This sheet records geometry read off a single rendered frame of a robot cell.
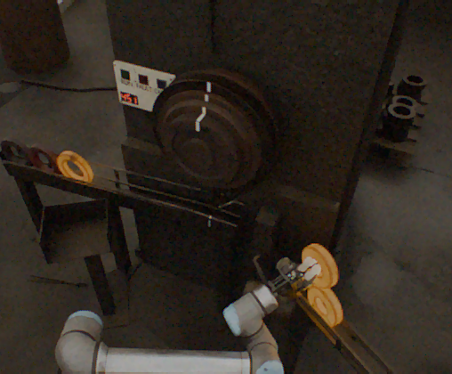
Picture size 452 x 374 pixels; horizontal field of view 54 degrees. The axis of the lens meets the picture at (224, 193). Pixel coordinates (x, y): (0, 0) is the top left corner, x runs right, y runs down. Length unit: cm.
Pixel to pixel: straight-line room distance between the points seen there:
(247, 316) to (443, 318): 145
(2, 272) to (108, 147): 118
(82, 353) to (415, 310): 182
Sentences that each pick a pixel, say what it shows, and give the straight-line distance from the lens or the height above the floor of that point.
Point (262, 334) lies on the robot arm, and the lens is 151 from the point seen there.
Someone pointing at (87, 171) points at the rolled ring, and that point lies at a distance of 215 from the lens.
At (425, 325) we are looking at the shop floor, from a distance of 263.
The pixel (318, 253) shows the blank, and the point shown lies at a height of 92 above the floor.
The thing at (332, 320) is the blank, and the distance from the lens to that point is 164.
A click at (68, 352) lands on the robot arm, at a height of 89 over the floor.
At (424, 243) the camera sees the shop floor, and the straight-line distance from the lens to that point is 297.
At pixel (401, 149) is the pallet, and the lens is 335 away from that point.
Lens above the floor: 210
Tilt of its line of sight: 45 degrees down
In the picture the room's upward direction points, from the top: 1 degrees clockwise
